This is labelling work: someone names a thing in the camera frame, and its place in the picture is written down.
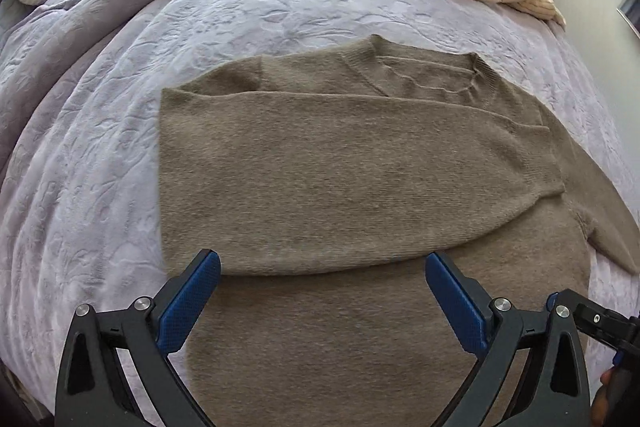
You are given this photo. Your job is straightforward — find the brown knit sweater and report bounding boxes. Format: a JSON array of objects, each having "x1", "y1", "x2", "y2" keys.
[{"x1": 160, "y1": 36, "x2": 639, "y2": 426}]

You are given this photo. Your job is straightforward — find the right hand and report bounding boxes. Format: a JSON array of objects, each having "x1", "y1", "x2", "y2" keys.
[{"x1": 590, "y1": 367, "x2": 614, "y2": 427}]

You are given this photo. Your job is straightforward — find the lavender embossed bedspread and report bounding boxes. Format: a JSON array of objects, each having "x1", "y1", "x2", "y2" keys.
[{"x1": 1, "y1": 0, "x2": 638, "y2": 407}]

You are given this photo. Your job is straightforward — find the wall mounted screen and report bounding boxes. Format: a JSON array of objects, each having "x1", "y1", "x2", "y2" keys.
[{"x1": 617, "y1": 0, "x2": 640, "y2": 38}]

